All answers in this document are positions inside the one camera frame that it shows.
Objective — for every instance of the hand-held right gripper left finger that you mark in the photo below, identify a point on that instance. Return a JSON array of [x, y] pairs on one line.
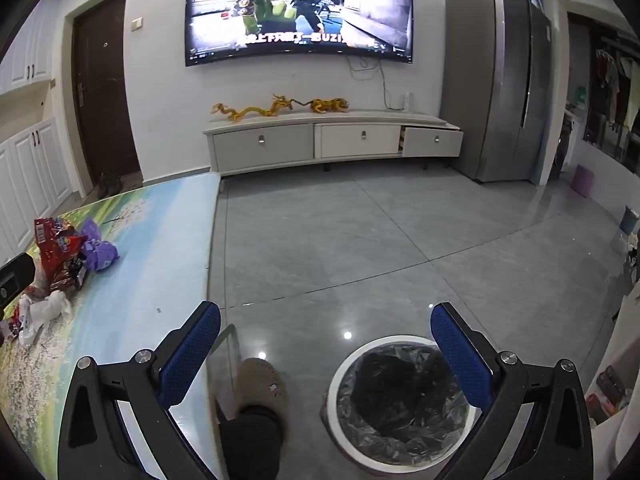
[[192, 355]]

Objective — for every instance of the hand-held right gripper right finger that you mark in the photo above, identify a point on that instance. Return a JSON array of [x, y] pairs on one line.
[[460, 355]]

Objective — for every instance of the red and white wrapper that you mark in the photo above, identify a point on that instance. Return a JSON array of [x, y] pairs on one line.
[[17, 322]]

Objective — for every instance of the red snack wrapper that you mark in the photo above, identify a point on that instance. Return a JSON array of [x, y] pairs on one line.
[[52, 240]]

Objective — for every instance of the black plastic trash bag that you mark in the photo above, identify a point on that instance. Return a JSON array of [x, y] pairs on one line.
[[390, 395]]

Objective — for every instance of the white round trash can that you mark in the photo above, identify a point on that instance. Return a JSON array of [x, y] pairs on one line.
[[380, 342]]

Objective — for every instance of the white crumpled tissue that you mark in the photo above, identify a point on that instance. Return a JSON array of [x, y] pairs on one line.
[[47, 310]]

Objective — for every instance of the brown snack wrapper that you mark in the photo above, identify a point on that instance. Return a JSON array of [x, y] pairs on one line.
[[67, 275]]

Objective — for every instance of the purple crumpled wrapper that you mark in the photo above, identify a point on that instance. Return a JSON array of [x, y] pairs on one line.
[[100, 250]]

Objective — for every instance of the white floor cabinet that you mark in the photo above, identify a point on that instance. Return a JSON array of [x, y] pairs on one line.
[[35, 175]]

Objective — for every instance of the table with printed top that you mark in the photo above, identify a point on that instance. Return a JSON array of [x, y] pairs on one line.
[[150, 240]]

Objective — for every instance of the dark shoes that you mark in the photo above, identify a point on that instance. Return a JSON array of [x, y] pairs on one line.
[[109, 186]]

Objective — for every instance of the dark red box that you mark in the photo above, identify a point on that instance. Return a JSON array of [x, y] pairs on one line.
[[610, 382]]

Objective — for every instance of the dark brown door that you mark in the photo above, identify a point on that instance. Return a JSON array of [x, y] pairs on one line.
[[105, 85]]

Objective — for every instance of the blue bin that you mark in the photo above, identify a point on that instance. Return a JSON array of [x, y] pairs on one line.
[[631, 220]]

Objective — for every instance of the white television cabinet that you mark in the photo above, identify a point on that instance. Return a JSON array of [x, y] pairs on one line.
[[265, 147]]

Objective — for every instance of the washing machine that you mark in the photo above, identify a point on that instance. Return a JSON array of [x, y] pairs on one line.
[[571, 142]]

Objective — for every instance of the small white bottle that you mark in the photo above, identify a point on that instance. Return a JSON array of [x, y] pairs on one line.
[[408, 102]]

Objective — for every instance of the golden dragon figurine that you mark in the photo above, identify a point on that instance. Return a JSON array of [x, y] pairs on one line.
[[277, 105]]

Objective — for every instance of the grey refrigerator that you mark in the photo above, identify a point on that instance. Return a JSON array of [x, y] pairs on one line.
[[490, 85]]

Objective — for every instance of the golden tiger figurine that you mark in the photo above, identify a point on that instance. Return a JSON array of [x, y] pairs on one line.
[[327, 105]]

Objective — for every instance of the hanging clothes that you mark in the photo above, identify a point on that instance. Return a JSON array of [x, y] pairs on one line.
[[612, 85]]

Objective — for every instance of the white wall cabinet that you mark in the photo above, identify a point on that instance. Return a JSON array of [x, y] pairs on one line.
[[30, 55]]

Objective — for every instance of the wall light switch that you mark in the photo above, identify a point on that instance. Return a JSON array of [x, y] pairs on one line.
[[137, 23]]

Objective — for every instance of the wall television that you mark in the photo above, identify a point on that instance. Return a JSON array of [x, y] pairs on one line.
[[300, 10]]

